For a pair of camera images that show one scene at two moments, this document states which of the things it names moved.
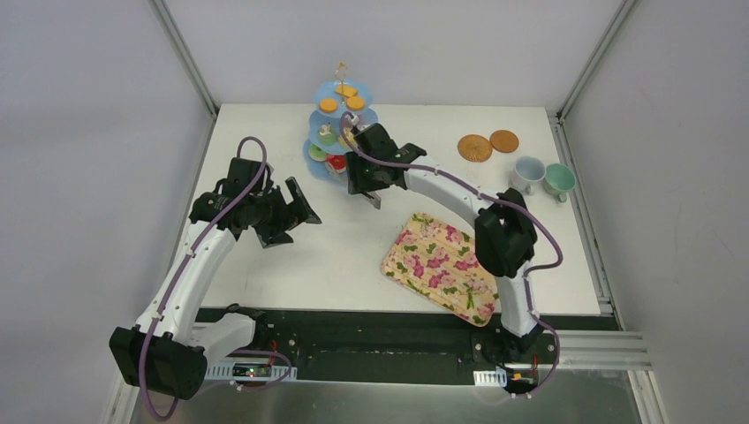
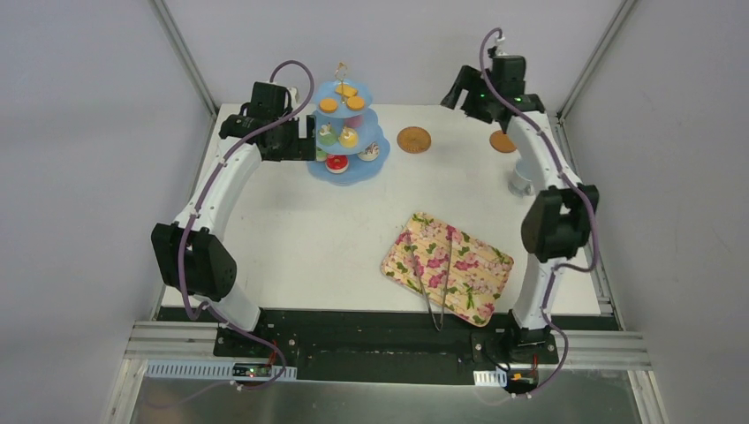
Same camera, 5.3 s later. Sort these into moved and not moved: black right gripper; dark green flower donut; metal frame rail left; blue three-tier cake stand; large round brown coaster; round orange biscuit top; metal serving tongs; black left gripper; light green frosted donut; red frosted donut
Moved: metal serving tongs; large round brown coaster; black left gripper; black right gripper
Not moved: round orange biscuit top; red frosted donut; light green frosted donut; blue three-tier cake stand; dark green flower donut; metal frame rail left
